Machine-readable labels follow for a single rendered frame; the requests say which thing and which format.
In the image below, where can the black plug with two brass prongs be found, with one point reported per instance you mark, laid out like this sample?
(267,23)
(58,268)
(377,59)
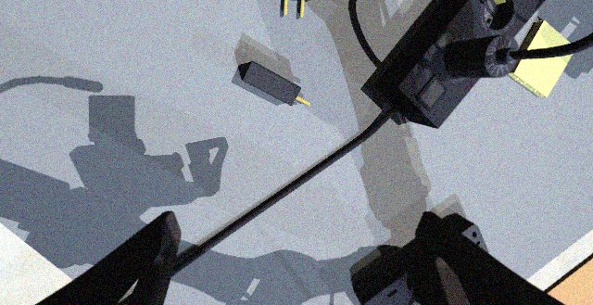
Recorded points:
(272,84)

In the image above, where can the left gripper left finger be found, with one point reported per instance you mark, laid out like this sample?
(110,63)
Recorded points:
(148,256)

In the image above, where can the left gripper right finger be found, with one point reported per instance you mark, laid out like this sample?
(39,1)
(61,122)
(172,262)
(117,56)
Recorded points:
(447,254)

